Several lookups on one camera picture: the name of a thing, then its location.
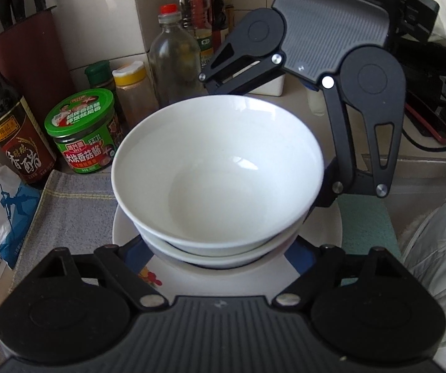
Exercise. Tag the person's white jacket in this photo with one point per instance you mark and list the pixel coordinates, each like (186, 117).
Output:
(432, 264)

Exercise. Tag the dark sauce bottle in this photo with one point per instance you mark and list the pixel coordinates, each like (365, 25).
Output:
(217, 4)

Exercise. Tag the white plate with brown stain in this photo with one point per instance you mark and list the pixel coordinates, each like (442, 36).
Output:
(246, 279)

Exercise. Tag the red edged black tray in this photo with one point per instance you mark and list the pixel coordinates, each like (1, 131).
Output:
(432, 124)

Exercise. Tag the white plastic box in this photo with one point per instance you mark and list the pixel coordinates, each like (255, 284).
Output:
(273, 85)

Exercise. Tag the green capped spice jar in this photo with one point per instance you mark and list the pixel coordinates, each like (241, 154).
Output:
(100, 75)

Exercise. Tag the grey and teal checked towel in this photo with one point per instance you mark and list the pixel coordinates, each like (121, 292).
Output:
(71, 209)

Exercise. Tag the white and blue salt bag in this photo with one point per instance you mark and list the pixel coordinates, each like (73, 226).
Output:
(1, 217)

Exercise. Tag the green lidded sauce jar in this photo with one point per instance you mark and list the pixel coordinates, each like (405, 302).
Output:
(83, 136)

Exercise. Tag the dark red knife block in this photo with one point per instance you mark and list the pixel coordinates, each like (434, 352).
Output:
(32, 62)

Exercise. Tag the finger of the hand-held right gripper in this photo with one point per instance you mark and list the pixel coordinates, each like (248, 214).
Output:
(343, 163)
(230, 81)

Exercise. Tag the yellow capped spice jar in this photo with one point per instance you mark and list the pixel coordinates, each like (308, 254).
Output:
(133, 85)

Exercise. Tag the red labelled oil bottle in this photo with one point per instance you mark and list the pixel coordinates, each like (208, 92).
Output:
(193, 4)

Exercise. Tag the red capped glass bottle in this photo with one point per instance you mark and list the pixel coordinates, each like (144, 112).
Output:
(174, 58)

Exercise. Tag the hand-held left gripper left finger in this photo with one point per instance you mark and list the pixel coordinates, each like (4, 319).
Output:
(122, 276)

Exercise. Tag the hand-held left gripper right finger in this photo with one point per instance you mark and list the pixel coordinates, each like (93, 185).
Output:
(316, 276)

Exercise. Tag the dark vinegar bottle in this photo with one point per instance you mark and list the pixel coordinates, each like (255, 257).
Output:
(17, 132)

